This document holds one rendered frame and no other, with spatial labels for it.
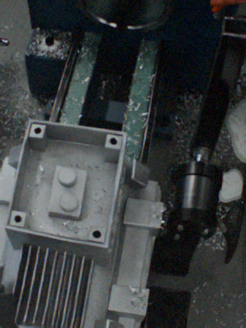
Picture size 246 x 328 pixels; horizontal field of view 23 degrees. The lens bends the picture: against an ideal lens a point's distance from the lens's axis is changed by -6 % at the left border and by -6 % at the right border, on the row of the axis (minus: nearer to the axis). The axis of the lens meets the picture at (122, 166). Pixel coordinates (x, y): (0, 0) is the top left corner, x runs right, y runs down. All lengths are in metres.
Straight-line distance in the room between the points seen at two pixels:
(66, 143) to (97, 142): 0.03
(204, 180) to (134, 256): 0.13
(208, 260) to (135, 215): 0.31
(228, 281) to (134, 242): 0.31
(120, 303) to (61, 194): 0.13
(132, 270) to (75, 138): 0.15
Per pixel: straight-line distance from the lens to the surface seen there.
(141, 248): 0.67
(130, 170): 0.67
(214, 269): 0.95
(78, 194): 0.62
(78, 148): 0.65
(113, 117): 0.99
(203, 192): 0.72
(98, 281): 0.64
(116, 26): 0.96
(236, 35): 0.58
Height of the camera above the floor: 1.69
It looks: 64 degrees down
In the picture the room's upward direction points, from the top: 6 degrees clockwise
